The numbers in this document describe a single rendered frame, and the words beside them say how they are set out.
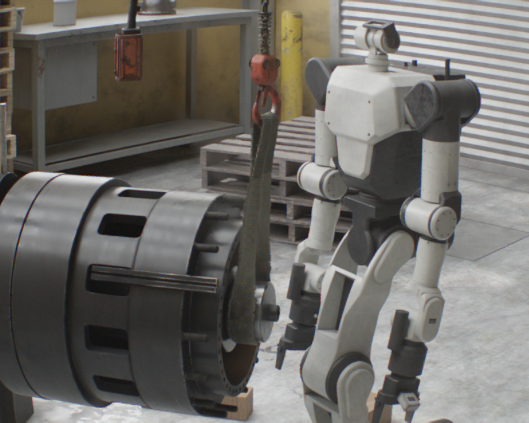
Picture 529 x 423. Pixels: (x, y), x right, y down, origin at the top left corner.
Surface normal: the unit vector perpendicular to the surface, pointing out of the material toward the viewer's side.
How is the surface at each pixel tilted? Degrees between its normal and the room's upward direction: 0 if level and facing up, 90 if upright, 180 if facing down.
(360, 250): 90
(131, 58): 90
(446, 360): 0
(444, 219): 90
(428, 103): 90
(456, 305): 0
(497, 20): 60
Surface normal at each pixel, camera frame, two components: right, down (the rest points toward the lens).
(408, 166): 0.51, 0.40
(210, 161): 0.87, 0.13
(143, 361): -0.27, 0.44
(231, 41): 0.74, 0.18
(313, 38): -0.66, 0.18
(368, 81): -0.60, -0.60
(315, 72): -0.85, 0.12
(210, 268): -0.18, -0.50
